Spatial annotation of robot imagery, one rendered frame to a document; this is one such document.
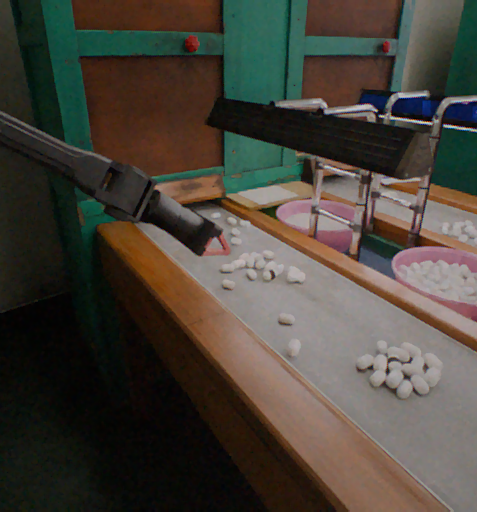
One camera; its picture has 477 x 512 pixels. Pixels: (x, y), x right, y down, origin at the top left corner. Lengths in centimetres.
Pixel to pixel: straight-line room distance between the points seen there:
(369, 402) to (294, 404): 12
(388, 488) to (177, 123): 107
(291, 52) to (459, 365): 109
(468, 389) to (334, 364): 21
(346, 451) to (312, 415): 7
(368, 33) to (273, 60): 45
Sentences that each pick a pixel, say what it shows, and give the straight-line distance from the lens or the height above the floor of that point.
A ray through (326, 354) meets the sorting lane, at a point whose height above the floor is 74.
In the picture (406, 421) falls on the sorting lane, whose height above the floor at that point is 74.
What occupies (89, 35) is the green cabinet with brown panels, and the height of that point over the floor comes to 126.
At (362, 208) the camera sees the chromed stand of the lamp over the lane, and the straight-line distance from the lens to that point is 98.
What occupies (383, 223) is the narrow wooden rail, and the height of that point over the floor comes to 75.
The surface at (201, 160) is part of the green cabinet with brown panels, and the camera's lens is 134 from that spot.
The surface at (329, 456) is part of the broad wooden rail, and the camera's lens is 57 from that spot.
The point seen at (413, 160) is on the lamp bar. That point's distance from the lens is 68.
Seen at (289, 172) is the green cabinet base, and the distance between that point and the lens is 155.
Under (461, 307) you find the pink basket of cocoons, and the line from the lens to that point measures 94.
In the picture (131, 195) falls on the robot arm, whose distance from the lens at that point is 67.
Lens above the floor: 121
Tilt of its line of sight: 27 degrees down
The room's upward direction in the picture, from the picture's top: straight up
